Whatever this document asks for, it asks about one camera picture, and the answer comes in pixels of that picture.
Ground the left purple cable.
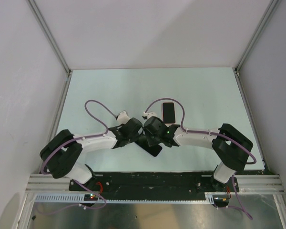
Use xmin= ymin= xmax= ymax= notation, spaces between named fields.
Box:
xmin=35 ymin=99 xmax=124 ymax=215

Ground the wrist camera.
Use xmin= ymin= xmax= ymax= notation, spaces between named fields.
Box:
xmin=142 ymin=112 xmax=157 ymax=120
xmin=116 ymin=110 xmax=130 ymax=124

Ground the grey slotted cable duct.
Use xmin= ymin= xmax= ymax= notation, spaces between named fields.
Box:
xmin=35 ymin=193 xmax=225 ymax=204

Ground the right aluminium frame post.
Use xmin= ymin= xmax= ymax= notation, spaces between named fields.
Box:
xmin=234 ymin=0 xmax=281 ymax=77

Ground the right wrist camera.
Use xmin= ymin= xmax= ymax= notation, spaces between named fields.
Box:
xmin=142 ymin=112 xmax=157 ymax=120

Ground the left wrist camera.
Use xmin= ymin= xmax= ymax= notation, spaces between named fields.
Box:
xmin=116 ymin=110 xmax=130 ymax=124

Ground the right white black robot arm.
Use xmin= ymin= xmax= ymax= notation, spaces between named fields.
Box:
xmin=143 ymin=116 xmax=253 ymax=191

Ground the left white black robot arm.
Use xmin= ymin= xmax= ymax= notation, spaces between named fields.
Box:
xmin=40 ymin=118 xmax=143 ymax=190

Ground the black smartphone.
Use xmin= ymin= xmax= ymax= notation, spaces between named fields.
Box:
xmin=135 ymin=135 xmax=162 ymax=157
xmin=162 ymin=102 xmax=176 ymax=124

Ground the pink phone case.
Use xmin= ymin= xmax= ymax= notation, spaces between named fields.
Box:
xmin=161 ymin=102 xmax=176 ymax=125

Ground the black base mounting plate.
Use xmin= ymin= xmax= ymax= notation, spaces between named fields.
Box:
xmin=69 ymin=172 xmax=239 ymax=200

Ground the left aluminium frame post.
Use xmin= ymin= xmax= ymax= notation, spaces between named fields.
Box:
xmin=26 ymin=0 xmax=72 ymax=76

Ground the aluminium frame post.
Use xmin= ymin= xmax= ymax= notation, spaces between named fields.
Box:
xmin=26 ymin=0 xmax=72 ymax=76
xmin=234 ymin=0 xmax=281 ymax=77

